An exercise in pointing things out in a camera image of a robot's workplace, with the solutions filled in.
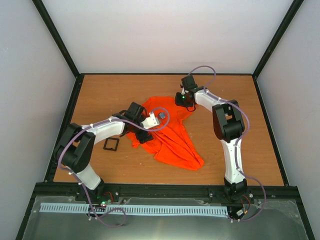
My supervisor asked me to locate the orange garment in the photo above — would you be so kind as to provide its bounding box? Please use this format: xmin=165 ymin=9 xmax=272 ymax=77
xmin=126 ymin=96 xmax=204 ymax=171

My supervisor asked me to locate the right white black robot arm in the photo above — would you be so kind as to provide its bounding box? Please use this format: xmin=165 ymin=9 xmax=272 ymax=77
xmin=175 ymin=75 xmax=247 ymax=202

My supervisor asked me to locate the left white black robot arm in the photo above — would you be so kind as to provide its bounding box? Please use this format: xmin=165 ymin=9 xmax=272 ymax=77
xmin=53 ymin=102 xmax=160 ymax=202

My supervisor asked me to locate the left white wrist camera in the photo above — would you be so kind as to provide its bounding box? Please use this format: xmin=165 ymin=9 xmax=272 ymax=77
xmin=141 ymin=112 xmax=160 ymax=130

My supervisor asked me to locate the black square frame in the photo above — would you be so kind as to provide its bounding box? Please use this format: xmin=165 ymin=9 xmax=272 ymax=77
xmin=103 ymin=137 xmax=120 ymax=152

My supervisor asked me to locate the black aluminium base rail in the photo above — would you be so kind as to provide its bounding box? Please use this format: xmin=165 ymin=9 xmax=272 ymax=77
xmin=34 ymin=182 xmax=300 ymax=204

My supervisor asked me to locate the light blue slotted cable duct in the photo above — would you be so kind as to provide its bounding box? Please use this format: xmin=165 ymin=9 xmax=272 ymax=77
xmin=39 ymin=203 xmax=228 ymax=218

